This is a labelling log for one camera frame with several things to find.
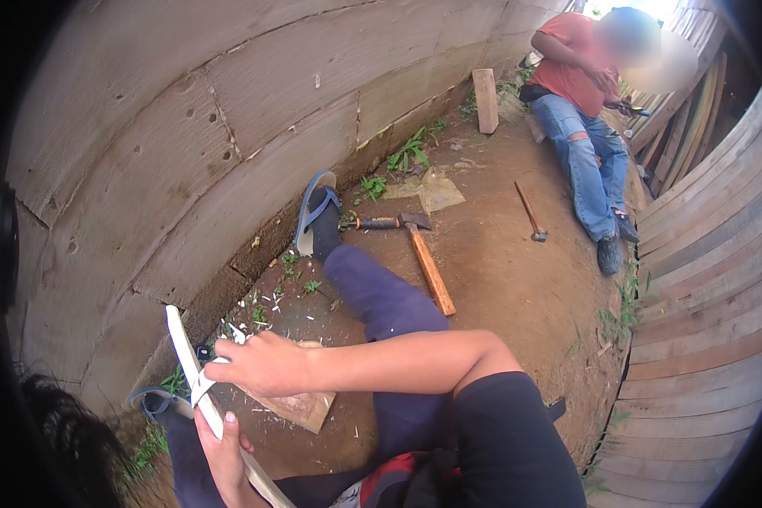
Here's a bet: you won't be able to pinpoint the person's left hand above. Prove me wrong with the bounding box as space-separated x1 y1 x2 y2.
193 409 256 504

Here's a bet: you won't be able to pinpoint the person's right hand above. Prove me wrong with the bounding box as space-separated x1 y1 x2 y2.
204 330 319 400

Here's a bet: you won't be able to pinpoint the steel blade knife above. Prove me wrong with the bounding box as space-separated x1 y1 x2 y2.
190 357 231 409

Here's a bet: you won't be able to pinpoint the pale wooden stick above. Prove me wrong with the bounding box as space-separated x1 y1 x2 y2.
166 305 296 508

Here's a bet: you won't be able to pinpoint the scattered white wood shavings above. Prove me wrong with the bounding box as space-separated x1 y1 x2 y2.
219 289 344 347

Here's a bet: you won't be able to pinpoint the wooden chopping block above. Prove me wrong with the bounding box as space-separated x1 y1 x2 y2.
238 340 337 436

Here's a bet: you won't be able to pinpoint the person's legs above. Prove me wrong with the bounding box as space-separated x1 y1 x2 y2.
129 170 459 508

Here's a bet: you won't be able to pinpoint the crumpled clear plastic sheet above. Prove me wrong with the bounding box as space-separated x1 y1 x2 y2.
382 170 467 215

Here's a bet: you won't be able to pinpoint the green weeds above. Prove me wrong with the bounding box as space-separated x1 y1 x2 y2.
340 121 448 223

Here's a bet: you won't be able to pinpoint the person's body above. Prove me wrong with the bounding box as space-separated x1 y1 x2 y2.
13 371 588 508

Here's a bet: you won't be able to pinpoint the short upright wooden plank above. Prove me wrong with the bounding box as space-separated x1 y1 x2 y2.
472 68 500 135

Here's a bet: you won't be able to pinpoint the dark phone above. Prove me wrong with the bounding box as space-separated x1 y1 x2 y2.
610 100 652 119

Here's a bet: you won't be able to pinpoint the stack of leaning wooden planks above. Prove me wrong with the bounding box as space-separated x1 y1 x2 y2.
629 0 734 198

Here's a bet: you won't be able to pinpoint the black orange handled tool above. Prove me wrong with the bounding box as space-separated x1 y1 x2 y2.
340 215 401 231

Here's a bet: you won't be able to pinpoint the wooden handled hatchet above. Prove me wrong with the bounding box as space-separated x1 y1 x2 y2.
398 212 457 317

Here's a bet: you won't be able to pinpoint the small wooden handled hammer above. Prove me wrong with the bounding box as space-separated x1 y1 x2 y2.
514 180 549 243

